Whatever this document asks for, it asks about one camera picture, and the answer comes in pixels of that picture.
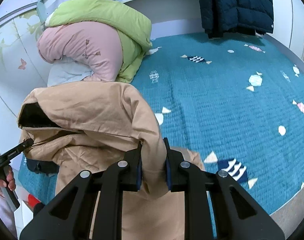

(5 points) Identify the tan button-up jacket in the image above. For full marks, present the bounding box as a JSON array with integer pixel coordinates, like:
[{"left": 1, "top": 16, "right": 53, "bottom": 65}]
[{"left": 17, "top": 81, "right": 206, "bottom": 240}]

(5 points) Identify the person's left hand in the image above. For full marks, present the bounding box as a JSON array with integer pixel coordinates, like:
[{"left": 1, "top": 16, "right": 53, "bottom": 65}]
[{"left": 0, "top": 165, "right": 16, "bottom": 195}]

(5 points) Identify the dark navy folded garment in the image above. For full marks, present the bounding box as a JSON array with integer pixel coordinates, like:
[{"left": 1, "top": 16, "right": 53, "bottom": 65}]
[{"left": 27, "top": 158, "right": 59, "bottom": 176}]

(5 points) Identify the teal quilted bed cover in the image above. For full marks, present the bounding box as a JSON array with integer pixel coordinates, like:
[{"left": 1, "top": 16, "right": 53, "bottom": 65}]
[{"left": 18, "top": 31, "right": 304, "bottom": 230}]

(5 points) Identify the white pillow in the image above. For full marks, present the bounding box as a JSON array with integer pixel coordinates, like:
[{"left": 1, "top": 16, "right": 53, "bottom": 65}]
[{"left": 47, "top": 56, "right": 93, "bottom": 87}]

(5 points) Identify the pink folded duvet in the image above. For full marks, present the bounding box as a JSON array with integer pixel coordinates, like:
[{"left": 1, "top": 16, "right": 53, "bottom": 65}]
[{"left": 37, "top": 21, "right": 123, "bottom": 82}]

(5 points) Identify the green folded duvet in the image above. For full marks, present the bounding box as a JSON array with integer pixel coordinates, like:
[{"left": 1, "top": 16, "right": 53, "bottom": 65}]
[{"left": 44, "top": 0, "right": 152, "bottom": 83}]

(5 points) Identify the navy and yellow puffer jacket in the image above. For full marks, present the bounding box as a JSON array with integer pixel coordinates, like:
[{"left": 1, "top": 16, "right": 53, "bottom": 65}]
[{"left": 199, "top": 0, "right": 274, "bottom": 38}]

